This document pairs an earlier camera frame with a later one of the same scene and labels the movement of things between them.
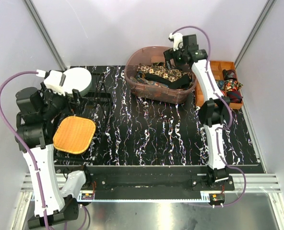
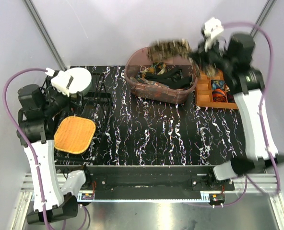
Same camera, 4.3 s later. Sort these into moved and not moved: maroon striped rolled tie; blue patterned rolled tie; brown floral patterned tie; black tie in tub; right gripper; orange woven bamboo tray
Moved: right gripper; brown floral patterned tie
Not moved: blue patterned rolled tie; orange woven bamboo tray; maroon striped rolled tie; black tie in tub
